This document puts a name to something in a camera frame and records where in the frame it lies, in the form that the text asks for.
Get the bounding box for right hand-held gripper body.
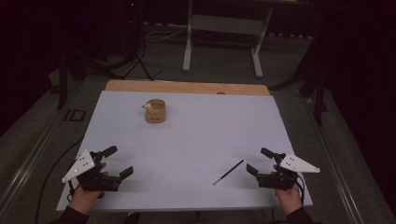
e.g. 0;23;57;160
256;152;321;191

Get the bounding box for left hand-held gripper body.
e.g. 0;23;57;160
61;149;122;192

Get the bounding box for black pen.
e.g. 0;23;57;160
212;159;245;186

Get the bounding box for wooden pen holder cup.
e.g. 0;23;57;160
144;98;167;124

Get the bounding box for person's left hand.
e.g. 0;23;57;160
68;161;109;217

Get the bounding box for person's right hand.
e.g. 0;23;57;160
273;163;304;217

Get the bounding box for pale lilac board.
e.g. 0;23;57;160
56;90;314;213

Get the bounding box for black metal stand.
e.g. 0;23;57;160
55;50;69;110
298;62;331;127

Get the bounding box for wooden table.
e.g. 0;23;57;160
105;79;271;96

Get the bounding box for black tripod stand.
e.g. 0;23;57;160
120;0;156;82

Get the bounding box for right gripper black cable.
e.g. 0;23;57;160
295;175;306;204

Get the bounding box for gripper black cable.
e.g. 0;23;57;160
295;175;306;204
66;179;78;201

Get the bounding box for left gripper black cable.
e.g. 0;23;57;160
66;179;78;201

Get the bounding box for black floor cable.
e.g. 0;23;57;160
33;136;85;224

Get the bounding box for black floor socket frame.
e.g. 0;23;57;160
64;108;87;122

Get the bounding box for metal floor rail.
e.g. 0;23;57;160
0;90;87;213
303;96;366;224

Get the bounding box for white floor cable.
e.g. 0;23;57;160
143;28;187;43

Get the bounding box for white metal stand frame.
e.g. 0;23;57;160
182;0;276;79

